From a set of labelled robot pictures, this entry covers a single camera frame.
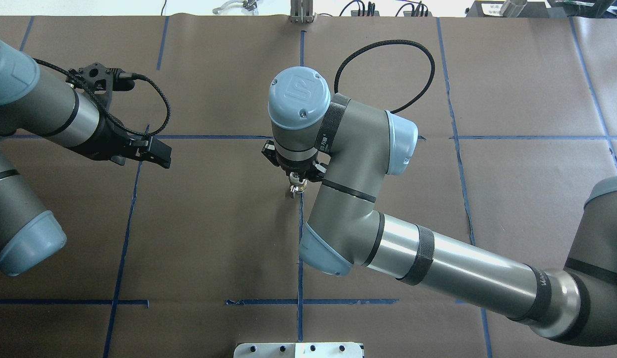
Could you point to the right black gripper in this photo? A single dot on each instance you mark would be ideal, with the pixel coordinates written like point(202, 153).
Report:
point(292, 178)

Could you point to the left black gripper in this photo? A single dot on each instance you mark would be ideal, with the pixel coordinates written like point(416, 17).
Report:
point(105, 140)

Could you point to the white brass PPR pipe fitting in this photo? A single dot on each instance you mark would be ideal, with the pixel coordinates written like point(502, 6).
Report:
point(304, 182)

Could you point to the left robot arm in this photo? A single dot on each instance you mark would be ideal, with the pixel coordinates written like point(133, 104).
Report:
point(70, 108)

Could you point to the upper orange black connector hub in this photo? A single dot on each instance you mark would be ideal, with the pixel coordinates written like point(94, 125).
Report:
point(359, 8)

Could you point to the orange black connector hub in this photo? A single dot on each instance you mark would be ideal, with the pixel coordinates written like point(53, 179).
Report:
point(413, 8)
point(359, 8)

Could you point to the metal clamp tool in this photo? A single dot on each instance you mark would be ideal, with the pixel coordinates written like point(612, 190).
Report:
point(245, 6)

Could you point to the lower orange black connector hub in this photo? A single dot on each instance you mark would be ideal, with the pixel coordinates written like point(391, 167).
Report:
point(413, 8)

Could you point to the black block stand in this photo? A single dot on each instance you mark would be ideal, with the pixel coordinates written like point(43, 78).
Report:
point(491, 9)

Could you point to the metal cylinder weight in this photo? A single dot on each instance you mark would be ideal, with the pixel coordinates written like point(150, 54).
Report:
point(512, 8)

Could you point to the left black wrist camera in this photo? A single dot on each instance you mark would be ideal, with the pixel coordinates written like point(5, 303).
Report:
point(98, 77)

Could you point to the aluminium profile post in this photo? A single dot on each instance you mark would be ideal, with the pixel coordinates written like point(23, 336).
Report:
point(301, 11)

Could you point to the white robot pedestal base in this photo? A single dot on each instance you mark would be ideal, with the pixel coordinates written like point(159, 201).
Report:
point(300, 350)

